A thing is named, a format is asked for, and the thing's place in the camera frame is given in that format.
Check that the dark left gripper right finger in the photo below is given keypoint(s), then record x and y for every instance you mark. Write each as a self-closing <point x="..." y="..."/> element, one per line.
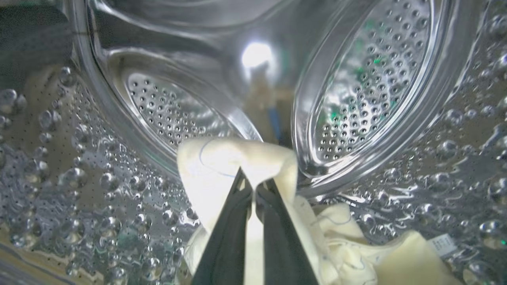
<point x="281" y="253"/>

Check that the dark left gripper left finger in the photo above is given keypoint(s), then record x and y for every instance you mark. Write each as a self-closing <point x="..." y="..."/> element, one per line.
<point x="225" y="245"/>

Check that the cream garment with blue trim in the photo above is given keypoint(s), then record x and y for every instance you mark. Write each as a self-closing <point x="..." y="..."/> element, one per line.
<point x="396" y="261"/>
<point x="214" y="166"/>

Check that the stainless steel drum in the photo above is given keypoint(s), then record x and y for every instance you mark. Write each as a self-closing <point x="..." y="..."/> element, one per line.
<point x="119" y="158"/>

